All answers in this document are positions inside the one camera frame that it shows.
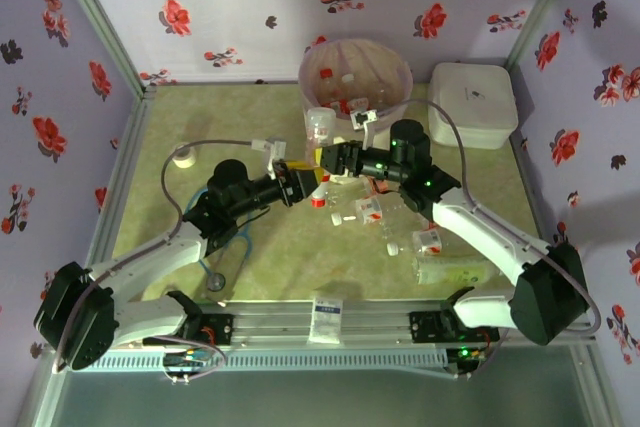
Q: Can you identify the black controller with green light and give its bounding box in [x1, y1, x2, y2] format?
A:
[447, 344, 489, 381]

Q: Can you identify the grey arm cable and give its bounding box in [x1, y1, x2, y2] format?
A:
[374, 99, 601, 336]
[52, 139, 274, 376]

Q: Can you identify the white-capped clear bottle red-white label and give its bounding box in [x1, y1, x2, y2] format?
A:
[386, 226, 444, 257]

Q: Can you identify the grey left arm cable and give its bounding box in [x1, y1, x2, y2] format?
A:
[52, 139, 274, 376]

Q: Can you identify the green circuit board with wires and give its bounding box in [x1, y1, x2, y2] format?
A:
[162, 344, 214, 383]

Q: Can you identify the blue stethoscope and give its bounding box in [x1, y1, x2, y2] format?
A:
[184, 186, 254, 293]

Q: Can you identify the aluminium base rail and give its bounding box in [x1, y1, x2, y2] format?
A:
[119, 298, 599, 348]

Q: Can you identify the pink-lined waste bin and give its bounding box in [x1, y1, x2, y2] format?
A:
[297, 37, 415, 121]

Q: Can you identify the large clear bottle green label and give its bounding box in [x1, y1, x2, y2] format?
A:
[413, 255, 504, 287]

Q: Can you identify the white paper sachet packet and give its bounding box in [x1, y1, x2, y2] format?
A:
[307, 296, 345, 346]

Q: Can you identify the clear bottle red-white tick label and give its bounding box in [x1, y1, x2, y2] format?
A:
[329, 195, 409, 241]

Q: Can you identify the aluminium enclosure frame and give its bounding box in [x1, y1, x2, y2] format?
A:
[14, 0, 626, 427]

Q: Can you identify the slotted pale cable duct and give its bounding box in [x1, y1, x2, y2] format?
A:
[113, 348, 450, 373]

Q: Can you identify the white tape roll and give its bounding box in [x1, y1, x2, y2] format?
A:
[172, 143, 198, 170]

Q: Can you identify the white lidded storage box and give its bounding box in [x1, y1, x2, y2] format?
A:
[428, 62, 519, 151]

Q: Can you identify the grey right arm cable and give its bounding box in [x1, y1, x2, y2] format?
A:
[374, 99, 601, 336]

